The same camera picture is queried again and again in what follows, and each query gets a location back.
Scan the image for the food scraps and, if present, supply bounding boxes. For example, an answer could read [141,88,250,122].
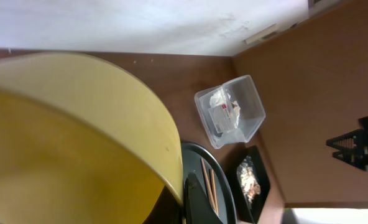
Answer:
[236,156,261,206]

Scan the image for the round black tray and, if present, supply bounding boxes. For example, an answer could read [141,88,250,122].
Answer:
[181,141,237,224]

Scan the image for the wooden chopstick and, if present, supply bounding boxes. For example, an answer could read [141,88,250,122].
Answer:
[200,159,217,213]
[209,169,219,216]

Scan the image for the clear plastic bin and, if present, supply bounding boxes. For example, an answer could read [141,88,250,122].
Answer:
[194,75,266,149]

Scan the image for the white napkin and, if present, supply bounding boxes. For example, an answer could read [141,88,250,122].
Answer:
[209,88,227,107]
[230,101,241,128]

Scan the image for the black rectangular tray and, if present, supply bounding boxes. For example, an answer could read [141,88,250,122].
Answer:
[226,146,270,223]

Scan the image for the yellow bowl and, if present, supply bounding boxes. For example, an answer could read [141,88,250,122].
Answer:
[0,53,183,223]

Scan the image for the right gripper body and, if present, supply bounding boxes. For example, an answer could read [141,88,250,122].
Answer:
[326,116,368,172]

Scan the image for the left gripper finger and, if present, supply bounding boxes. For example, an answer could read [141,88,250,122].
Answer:
[184,172,223,224]

